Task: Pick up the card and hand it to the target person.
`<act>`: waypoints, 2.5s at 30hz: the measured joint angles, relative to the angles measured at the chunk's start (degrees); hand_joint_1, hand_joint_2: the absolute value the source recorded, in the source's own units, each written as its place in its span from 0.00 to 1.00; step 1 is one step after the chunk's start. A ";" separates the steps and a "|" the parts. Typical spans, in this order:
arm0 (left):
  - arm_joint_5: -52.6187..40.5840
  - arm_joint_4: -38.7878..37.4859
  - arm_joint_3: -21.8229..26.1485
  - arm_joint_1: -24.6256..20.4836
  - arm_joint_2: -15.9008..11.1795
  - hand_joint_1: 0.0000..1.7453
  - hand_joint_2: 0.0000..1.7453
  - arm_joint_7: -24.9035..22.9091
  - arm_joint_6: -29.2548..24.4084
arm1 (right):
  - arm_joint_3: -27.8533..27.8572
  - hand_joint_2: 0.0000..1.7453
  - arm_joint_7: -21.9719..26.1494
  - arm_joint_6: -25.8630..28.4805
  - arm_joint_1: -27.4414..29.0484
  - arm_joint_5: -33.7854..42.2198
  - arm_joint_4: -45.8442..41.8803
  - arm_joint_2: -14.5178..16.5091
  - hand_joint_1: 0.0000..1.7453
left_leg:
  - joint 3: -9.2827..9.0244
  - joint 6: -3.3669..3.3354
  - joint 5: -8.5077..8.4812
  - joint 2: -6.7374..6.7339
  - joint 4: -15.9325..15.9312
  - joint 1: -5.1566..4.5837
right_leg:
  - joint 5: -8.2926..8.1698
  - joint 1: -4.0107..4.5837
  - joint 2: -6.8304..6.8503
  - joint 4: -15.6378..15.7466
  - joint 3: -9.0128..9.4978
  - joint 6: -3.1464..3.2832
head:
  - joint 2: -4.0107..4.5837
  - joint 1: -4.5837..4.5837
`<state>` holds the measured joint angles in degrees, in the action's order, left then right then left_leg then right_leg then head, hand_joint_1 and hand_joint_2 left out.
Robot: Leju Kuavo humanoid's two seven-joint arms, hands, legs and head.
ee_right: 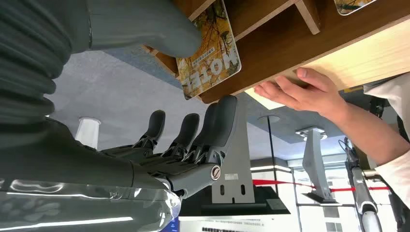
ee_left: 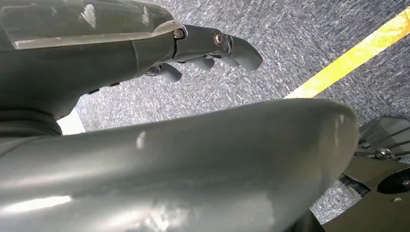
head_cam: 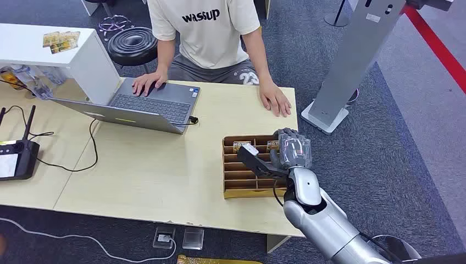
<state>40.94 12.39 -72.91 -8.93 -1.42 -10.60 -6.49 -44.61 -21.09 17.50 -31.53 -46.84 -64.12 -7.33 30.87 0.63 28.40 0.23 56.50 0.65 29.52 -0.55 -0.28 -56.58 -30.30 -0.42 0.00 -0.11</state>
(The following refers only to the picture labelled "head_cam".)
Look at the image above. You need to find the clear floor cover plate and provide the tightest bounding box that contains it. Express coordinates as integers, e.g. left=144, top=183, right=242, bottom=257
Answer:
left=181, top=227, right=205, bottom=251

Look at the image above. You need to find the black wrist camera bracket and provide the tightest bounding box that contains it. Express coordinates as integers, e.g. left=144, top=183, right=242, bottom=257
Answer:
left=236, top=143, right=290, bottom=180

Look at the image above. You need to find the grey laptop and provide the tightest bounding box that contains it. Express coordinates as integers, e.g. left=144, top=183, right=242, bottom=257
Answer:
left=48, top=77, right=201, bottom=135

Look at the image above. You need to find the person's left hand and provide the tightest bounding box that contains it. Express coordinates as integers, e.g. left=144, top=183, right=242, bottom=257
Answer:
left=258, top=80, right=292, bottom=118

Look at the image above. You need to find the black round stool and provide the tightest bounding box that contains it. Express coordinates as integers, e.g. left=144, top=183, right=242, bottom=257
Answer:
left=107, top=26, right=159, bottom=74

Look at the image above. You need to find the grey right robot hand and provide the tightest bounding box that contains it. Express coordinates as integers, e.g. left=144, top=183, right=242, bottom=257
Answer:
left=270, top=128, right=313, bottom=172

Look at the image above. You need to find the orange packaged item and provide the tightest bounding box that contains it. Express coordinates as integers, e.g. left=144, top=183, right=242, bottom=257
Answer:
left=0, top=67, right=23, bottom=91

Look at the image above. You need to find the wooden card organizer box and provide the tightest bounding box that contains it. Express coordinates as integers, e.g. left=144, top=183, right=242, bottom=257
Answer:
left=222, top=134, right=293, bottom=200

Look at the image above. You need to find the thin black cable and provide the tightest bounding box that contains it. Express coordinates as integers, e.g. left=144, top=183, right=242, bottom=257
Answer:
left=0, top=105, right=56, bottom=142

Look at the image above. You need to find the chrome stool base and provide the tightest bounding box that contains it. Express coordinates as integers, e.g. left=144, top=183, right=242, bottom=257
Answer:
left=98, top=14, right=135, bottom=41

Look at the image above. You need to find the person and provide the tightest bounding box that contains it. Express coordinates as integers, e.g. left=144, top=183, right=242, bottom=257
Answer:
left=131, top=0, right=292, bottom=118

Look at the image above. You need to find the white floor cable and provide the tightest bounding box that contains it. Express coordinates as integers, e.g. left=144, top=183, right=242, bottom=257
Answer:
left=0, top=217, right=177, bottom=264

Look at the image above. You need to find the white shelf box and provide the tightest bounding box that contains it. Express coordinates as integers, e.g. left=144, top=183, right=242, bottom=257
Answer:
left=0, top=23, right=122, bottom=106

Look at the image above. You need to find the white table leg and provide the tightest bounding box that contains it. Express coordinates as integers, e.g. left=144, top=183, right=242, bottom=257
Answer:
left=266, top=234, right=292, bottom=254

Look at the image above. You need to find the grey kiosk stand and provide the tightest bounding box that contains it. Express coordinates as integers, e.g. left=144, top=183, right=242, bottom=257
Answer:
left=301, top=0, right=407, bottom=136

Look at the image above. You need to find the floor power socket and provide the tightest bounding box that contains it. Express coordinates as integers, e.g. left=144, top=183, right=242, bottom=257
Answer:
left=152, top=226, right=176, bottom=250

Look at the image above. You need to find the gold object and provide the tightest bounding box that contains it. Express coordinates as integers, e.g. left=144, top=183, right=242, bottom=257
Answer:
left=176, top=254, right=264, bottom=264

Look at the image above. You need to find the red tape strip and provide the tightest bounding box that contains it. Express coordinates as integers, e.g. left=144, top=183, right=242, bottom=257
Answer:
left=402, top=5, right=466, bottom=95

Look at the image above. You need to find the white furniture leg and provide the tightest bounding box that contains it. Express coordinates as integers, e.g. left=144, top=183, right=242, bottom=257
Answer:
left=80, top=0, right=110, bottom=17

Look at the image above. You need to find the person's right hand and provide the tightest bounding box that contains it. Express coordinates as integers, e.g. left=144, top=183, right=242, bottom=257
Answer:
left=131, top=71, right=169, bottom=97

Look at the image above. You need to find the black remote controller with antennas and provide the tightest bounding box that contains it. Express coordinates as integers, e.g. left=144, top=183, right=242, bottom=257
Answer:
left=0, top=104, right=41, bottom=182

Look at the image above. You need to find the long black cable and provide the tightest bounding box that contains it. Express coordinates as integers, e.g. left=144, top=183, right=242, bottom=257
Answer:
left=34, top=118, right=99, bottom=173

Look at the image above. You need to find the black laptop plug cable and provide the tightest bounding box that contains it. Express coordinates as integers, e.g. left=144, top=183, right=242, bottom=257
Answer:
left=171, top=115, right=199, bottom=128

